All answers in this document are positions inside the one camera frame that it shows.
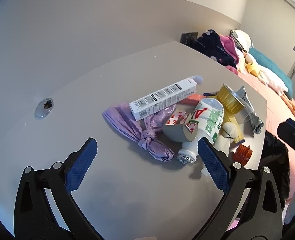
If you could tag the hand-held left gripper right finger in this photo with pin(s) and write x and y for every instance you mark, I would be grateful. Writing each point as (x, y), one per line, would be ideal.
(212, 162)

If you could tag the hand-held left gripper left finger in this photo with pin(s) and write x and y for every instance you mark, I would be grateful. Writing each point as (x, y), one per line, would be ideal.
(82, 162)

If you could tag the black trash bin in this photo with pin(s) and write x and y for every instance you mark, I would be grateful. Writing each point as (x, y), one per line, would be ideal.
(275, 160)

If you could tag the small white cloth doll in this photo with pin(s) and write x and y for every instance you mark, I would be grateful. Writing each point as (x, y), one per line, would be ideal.
(227, 132)

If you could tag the silver foil wrapper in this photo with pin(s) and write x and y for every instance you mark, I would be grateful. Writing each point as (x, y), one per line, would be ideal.
(255, 120)

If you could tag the torn cardboard tape roll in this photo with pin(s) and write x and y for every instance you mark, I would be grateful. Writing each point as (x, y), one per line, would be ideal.
(175, 131)

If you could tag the purple plastic bag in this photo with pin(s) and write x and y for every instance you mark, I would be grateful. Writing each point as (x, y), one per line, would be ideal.
(127, 122)

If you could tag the gold foil cup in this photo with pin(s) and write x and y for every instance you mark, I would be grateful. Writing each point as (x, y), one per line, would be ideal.
(227, 100)

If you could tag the clear measuring cup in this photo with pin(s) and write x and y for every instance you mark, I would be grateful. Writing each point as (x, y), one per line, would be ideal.
(198, 79)

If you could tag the orange ribbed cap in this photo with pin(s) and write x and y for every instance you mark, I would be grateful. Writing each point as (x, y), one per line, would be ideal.
(242, 152)

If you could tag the bed with salmon sheet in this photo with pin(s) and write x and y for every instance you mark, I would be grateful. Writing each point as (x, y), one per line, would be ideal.
(275, 107)

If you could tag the white plastic bottle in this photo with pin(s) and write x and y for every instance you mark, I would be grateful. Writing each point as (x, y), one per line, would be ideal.
(210, 115)

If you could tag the yellow packet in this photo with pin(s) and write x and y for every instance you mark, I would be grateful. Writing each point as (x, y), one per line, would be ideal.
(233, 118)

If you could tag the white goose plush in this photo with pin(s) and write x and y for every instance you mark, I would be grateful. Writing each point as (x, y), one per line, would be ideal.
(270, 77)

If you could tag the metal desk grommet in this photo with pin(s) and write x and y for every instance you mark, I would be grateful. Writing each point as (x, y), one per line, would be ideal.
(44, 107)

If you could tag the teal pillow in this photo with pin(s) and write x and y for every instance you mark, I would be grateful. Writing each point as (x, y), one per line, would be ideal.
(270, 63)

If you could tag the yellow duck plush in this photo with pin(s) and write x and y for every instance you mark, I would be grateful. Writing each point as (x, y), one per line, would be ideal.
(253, 68)

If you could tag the white carton box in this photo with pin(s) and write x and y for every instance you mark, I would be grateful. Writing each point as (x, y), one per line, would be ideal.
(160, 98)

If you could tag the pink fleece cloth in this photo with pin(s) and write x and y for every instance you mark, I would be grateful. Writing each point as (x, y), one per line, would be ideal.
(231, 45)

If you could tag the checkered pillow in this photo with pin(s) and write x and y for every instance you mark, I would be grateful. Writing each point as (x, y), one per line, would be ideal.
(240, 38)

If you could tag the navy printed cloth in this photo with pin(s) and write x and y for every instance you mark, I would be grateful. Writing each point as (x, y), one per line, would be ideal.
(212, 46)

